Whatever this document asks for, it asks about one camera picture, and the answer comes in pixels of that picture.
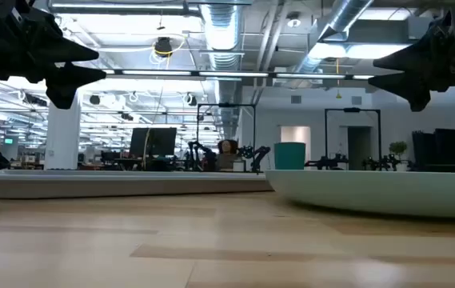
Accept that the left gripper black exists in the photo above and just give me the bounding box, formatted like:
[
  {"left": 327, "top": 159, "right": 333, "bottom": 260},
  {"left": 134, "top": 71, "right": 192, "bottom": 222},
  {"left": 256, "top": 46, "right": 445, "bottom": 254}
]
[{"left": 0, "top": 0, "right": 107, "bottom": 110}]

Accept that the pale green plate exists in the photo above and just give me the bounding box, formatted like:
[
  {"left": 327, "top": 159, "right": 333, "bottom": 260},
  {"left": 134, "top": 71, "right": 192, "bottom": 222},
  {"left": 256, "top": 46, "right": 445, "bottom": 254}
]
[{"left": 265, "top": 169, "right": 455, "bottom": 219}]

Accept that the teal plastic cup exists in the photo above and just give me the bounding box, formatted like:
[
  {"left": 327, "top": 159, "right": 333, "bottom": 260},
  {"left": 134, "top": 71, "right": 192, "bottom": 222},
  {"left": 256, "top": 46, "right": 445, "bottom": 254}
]
[{"left": 273, "top": 142, "right": 307, "bottom": 171}]

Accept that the grey plastic tray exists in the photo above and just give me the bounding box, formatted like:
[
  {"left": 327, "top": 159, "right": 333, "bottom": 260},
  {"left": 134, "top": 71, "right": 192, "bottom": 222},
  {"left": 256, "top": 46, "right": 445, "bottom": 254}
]
[{"left": 0, "top": 169, "right": 273, "bottom": 200}]

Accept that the white square pillar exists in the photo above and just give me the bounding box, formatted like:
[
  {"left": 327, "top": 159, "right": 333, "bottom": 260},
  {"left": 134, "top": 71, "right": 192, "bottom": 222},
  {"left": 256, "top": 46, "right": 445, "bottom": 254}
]
[{"left": 44, "top": 90, "right": 82, "bottom": 171}]

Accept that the small potted green plant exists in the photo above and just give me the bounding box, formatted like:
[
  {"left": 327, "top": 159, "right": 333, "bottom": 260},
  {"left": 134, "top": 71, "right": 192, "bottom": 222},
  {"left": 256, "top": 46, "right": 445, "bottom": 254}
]
[{"left": 388, "top": 140, "right": 409, "bottom": 172}]

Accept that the black cabinet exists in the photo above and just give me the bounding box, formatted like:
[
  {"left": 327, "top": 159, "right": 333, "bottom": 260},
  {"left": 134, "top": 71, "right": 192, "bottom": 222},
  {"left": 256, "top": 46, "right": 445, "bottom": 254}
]
[{"left": 411, "top": 128, "right": 455, "bottom": 173}]

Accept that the black computer monitor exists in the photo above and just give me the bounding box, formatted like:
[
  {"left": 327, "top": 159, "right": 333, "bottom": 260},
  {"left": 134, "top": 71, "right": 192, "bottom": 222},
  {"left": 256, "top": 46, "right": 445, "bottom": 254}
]
[{"left": 129, "top": 127, "right": 178, "bottom": 158}]

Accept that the long LED light bar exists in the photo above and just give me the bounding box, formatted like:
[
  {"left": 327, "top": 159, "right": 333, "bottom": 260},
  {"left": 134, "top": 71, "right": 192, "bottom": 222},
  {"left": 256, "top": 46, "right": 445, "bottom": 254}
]
[{"left": 102, "top": 69, "right": 376, "bottom": 81}]

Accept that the black metal frame stand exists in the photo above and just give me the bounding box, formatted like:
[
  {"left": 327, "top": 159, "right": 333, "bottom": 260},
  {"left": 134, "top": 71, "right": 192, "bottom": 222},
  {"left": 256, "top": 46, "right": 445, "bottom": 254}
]
[
  {"left": 324, "top": 107, "right": 382, "bottom": 171},
  {"left": 196, "top": 102, "right": 257, "bottom": 173}
]

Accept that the silver slanted ceiling duct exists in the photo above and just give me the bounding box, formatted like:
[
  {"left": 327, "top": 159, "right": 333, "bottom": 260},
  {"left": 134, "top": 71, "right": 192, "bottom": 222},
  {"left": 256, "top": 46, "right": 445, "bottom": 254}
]
[{"left": 293, "top": 0, "right": 375, "bottom": 74}]

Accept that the black ceiling camera yellow cable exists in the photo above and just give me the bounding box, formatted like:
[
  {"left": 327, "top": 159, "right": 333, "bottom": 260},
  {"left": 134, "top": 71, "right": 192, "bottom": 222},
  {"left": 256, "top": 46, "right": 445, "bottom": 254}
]
[{"left": 149, "top": 34, "right": 187, "bottom": 58}]

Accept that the silver round ceiling duct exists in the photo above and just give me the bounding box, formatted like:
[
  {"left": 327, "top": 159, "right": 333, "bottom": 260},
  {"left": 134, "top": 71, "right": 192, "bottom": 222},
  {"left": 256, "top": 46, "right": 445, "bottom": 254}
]
[{"left": 199, "top": 0, "right": 245, "bottom": 141}]

